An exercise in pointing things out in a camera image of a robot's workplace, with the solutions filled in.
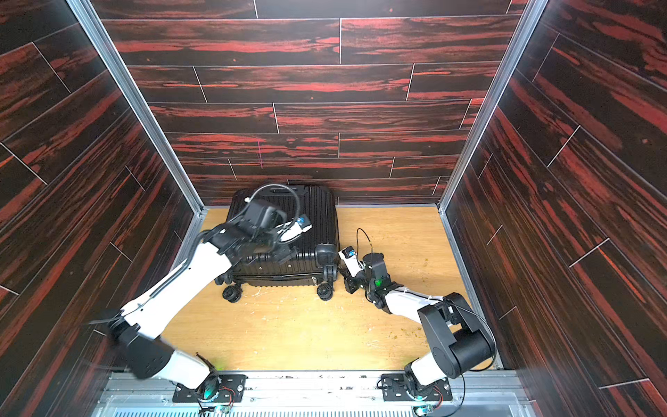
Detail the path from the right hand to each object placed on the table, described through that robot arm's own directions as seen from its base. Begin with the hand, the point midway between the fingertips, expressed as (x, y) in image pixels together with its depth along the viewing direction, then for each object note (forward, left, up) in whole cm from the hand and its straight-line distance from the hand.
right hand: (346, 267), depth 92 cm
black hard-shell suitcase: (-5, +9, +13) cm, 16 cm away
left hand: (-2, +17, +19) cm, 25 cm away
